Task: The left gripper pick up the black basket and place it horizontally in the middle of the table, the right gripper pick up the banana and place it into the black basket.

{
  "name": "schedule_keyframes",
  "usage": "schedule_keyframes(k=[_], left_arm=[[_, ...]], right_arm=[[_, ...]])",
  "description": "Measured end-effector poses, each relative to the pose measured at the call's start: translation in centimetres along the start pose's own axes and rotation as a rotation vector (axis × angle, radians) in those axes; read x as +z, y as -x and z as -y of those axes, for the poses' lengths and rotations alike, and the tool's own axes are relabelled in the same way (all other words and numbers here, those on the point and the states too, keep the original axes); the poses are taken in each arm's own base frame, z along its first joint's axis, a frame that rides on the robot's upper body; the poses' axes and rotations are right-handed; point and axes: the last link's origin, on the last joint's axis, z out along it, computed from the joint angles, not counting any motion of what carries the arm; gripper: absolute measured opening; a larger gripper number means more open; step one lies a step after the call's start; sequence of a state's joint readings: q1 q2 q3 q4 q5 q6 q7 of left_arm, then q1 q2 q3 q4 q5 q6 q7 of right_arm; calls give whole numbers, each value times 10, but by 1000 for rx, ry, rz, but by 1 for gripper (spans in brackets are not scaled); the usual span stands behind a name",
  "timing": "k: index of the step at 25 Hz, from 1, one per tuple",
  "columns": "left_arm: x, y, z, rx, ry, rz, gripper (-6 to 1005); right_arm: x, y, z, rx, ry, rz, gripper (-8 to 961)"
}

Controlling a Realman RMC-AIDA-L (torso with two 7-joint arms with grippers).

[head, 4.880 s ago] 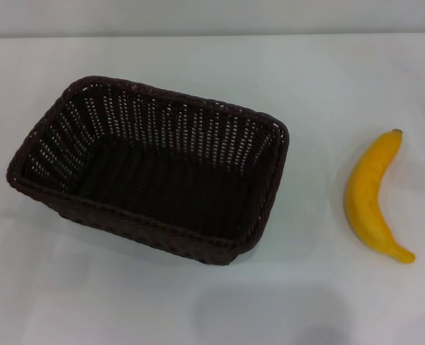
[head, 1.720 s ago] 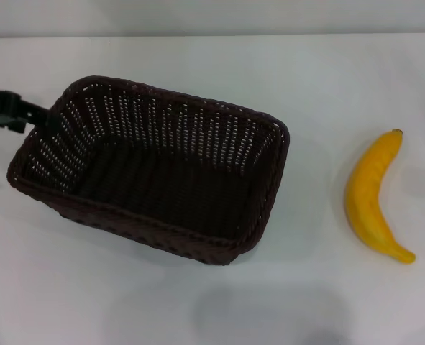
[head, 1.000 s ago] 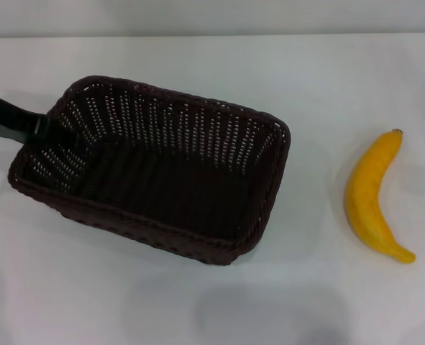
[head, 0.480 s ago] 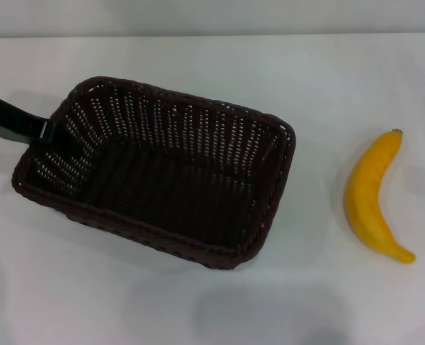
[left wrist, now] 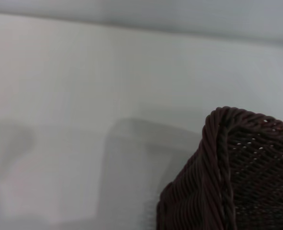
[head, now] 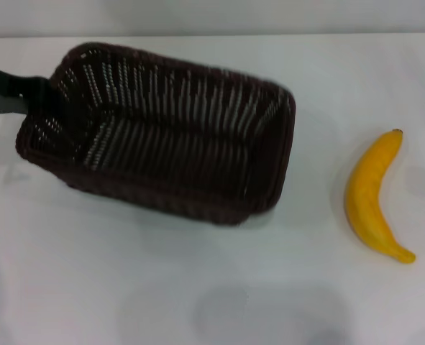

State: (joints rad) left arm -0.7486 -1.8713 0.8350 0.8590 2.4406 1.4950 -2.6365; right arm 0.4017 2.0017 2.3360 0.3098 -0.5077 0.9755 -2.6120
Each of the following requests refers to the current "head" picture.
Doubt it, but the dark brown woven basket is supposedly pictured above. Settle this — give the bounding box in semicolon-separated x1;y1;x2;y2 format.
14;42;297;226

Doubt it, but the yellow banana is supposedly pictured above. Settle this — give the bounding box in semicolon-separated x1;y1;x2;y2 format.
344;128;417;265

